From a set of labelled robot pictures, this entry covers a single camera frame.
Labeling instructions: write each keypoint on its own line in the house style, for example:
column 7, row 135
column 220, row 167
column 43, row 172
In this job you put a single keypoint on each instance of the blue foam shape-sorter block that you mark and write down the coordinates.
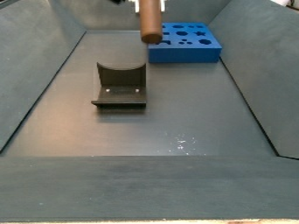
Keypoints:
column 188, row 43

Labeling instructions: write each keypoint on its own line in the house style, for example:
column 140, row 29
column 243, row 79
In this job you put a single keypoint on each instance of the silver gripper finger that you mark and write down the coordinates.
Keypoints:
column 136, row 6
column 163, row 5

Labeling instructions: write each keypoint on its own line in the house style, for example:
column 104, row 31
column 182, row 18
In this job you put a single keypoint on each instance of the brown wooden cylinder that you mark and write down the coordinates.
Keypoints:
column 151, row 30

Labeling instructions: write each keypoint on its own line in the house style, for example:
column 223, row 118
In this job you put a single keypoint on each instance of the dark grey cradle stand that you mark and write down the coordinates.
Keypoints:
column 122, row 86

